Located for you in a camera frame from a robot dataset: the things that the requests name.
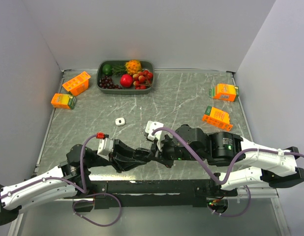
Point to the red lychee bunch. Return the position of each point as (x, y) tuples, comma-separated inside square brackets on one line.
[(143, 79)]

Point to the white earbud charging case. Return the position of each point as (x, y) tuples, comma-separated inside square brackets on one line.
[(120, 122)]

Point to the black earbud charging case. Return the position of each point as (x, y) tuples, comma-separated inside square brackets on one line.
[(143, 154)]

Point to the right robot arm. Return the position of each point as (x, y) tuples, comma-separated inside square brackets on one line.
[(256, 157)]

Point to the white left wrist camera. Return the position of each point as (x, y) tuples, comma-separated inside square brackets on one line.
[(105, 144)]

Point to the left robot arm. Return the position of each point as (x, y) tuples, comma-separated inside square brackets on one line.
[(70, 178)]

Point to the red apple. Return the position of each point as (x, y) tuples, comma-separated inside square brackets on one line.
[(126, 81)]

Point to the dark grape bunch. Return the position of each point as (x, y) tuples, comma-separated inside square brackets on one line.
[(106, 82)]

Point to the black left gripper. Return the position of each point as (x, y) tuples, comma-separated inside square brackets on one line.
[(122, 159)]

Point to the green leafy sprig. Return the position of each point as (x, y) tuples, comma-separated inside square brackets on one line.
[(119, 69)]

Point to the orange box back right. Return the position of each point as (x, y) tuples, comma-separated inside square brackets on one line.
[(224, 92)]

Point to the orange green box left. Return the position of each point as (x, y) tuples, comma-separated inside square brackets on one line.
[(63, 101)]

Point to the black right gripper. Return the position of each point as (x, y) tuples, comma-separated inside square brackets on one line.
[(161, 156)]

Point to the grey-green fruit tray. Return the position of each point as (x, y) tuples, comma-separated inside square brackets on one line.
[(146, 65)]

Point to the orange box back left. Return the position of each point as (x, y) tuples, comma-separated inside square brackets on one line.
[(78, 84)]

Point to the aluminium frame rail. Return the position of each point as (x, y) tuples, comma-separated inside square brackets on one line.
[(258, 193)]

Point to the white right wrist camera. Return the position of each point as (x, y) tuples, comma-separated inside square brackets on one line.
[(152, 135)]

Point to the green lime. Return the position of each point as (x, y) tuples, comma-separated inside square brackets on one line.
[(107, 70)]

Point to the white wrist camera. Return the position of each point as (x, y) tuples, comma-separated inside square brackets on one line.
[(105, 144), (152, 135)]

